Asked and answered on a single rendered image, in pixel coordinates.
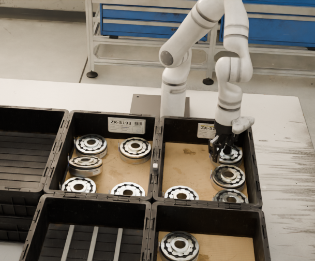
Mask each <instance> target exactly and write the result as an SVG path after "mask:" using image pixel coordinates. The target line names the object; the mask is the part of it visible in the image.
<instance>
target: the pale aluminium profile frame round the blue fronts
mask: <svg viewBox="0 0 315 261"><path fill-rule="evenodd" d="M197 1H198V0H85V10H86V31H87V51H88V71H90V72H88V73H87V74H86V76H87V77H89V78H96V77H97V76H98V74H97V73H96V72H95V71H94V70H95V64H96V65H113V66H130V67H147V68H164V69H165V68H166V67H164V66H163V65H162V64H161V62H160V61H153V60H136V59H119V58H110V57H99V56H98V55H97V52H98V49H99V46H100V44H113V45H130V46H147V47H162V46H163V45H164V44H165V43H166V42H167V41H168V40H165V39H147V38H130V37H119V36H115V35H109V36H107V35H101V34H100V3H105V4H123V5H142V6H160V7H177V8H193V7H194V5H195V4H196V3H197ZM93 3H99V6H98V8H97V11H96V14H95V17H93ZM243 5H244V7H245V10H246V11H247V12H265V13H282V14H293V15H310V16H315V7H310V6H292V5H274V4H256V3H243ZM220 25H221V23H218V22H217V23H216V25H215V26H214V27H213V28H212V29H211V30H210V31H209V32H208V33H207V41H204V42H199V41H197V42H196V43H195V44H194V45H193V46H191V49H199V50H203V51H205V52H206V61H204V62H202V63H191V65H190V70H198V71H206V79H203V84H205V85H212V84H214V81H213V80H212V79H210V78H212V72H213V71H215V66H216V61H215V59H214V55H216V54H217V53H218V52H220V51H229V50H227V49H225V48H224V46H223V43H217V42H216V37H217V30H220ZM248 49H249V52H251V53H268V54H285V55H303V56H315V47H306V48H296V47H279V46H261V45H248ZM215 72H216V71H215ZM253 74H258V75H275V76H292V77H309V78H315V70H308V69H290V68H273V67H256V66H253Z"/></svg>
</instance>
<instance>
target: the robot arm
mask: <svg viewBox="0 0 315 261"><path fill-rule="evenodd" d="M223 15H224V37H223V46H224V48H225V49H227V50H229V51H232V52H235V53H237V54H238V55H239V56H240V58H238V57H221V58H220V59H219V60H218V61H217V63H216V66H215V71H216V77H217V81H218V87H219V93H218V103H217V107H216V112H215V121H214V128H215V130H216V134H215V138H214V139H213V140H211V139H209V140H208V152H209V153H210V154H211V155H213V159H212V160H213V162H214V163H216V164H218V163H219V160H220V153H221V150H222V149H224V147H225V150H224V153H225V154H231V151H232V146H233V145H234V142H237V141H238V137H239V134H240V133H242V132H243V131H245V130H246V129H248V128H249V127H251V126H252V125H254V121H255V118H254V117H253V116H250V115H249V116H241V103H242V97H243V91H242V89H241V88H240V87H239V86H237V85H235V84H231V83H229V82H238V83H246V82H248V81H249V80H250V79H251V77H252V75H253V67H252V62H251V58H250V54H249V49H248V33H249V20H248V16H247V12H246V10H245V7H244V5H243V2H242V0H198V1H197V3H196V4H195V5H194V7H193V8H192V9H191V11H190V13H189V14H188V15H187V17H186V18H185V19H184V21H183V22H182V24H181V25H180V27H179V28H178V30H177V31H176V32H175V34H174V35H173V36H172V37H171V38H170V39H169V40H168V41H167V42H166V43H165V44H164V45H163V46H162V47H161V48H160V50H159V60H160V62H161V64H162V65H163V66H164V67H166V68H165V70H164V71H163V73H162V85H161V108H160V117H162V116H164V115H168V116H177V117H184V111H185V98H186V84H187V77H188V75H189V72H190V65H191V57H192V50H191V46H193V45H194V44H195V43H196V42H197V41H199V40H200V39H201V38H202V37H203V36H205V35H206V34H207V33H208V32H209V31H210V30H211V29H212V28H213V27H214V26H215V25H216V23H217V22H218V21H219V20H220V19H221V17H222V16H223ZM234 134H235V135H236V136H235V137H234ZM217 142H218V143H220V144H221V145H219V144H218V143H217ZM225 145H226V146H225ZM217 147H218V148H219V150H218V151H217Z"/></svg>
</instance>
